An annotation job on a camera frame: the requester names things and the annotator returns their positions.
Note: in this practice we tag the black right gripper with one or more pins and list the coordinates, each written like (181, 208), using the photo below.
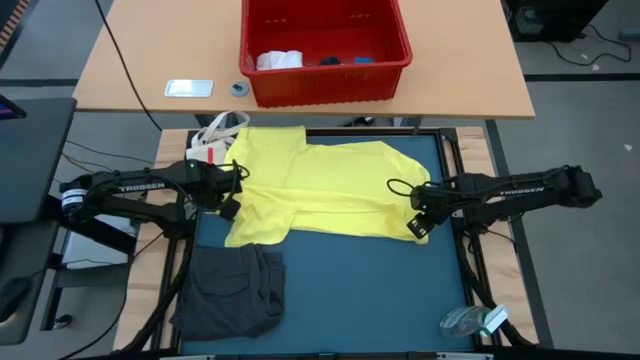
(430, 200)

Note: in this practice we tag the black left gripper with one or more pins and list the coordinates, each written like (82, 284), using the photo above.
(220, 182)

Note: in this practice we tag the dark grey shorts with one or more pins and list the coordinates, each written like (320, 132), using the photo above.
(225, 295)

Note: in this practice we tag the yellow t-shirt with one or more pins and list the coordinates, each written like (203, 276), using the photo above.
(325, 190)

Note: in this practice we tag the red plastic bin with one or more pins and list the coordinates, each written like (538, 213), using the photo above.
(325, 90)

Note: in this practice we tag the white cloth garment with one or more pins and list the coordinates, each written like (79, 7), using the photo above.
(277, 60)

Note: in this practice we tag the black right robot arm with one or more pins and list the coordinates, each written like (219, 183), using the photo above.
(525, 190)

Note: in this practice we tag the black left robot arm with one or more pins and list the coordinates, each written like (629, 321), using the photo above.
(150, 187)

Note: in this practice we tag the cream canvas tote bag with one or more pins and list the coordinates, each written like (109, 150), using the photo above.
(200, 150)

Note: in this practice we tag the plywood base board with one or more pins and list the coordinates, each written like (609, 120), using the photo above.
(502, 270)

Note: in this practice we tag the clear plastic bag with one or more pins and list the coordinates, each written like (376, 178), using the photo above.
(462, 322)

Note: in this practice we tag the silver aluminium bar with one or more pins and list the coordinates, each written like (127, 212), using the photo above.
(465, 356)
(187, 357)

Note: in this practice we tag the white cabinet box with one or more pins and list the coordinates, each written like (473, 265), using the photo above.
(85, 255)

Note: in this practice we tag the light wooden desk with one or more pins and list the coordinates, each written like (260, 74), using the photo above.
(450, 60)

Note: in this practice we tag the blue garment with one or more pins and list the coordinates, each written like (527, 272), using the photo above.
(364, 60)

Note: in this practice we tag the black garment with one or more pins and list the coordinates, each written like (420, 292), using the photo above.
(330, 61)

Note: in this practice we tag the dark grey desk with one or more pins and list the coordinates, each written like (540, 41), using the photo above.
(42, 240)
(35, 160)

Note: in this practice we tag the small black floor object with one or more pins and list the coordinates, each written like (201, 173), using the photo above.
(62, 321)

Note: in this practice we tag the black computer mouse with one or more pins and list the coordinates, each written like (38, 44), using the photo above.
(12, 295)

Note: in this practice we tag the black computer monitor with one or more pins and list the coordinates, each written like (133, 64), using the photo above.
(10, 107)

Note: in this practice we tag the black computer case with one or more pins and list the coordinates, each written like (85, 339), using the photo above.
(550, 20)

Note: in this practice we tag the grey floor box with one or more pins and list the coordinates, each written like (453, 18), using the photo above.
(631, 34)

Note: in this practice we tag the orange striped strip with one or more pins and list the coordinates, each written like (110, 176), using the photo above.
(12, 22)

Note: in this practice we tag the black aluminium rig frame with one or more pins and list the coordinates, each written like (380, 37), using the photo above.
(425, 131)

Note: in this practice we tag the black floor frame rail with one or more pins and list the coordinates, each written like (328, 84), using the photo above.
(530, 280)

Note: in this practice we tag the black desk leg frame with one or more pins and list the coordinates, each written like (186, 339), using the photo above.
(90, 230)

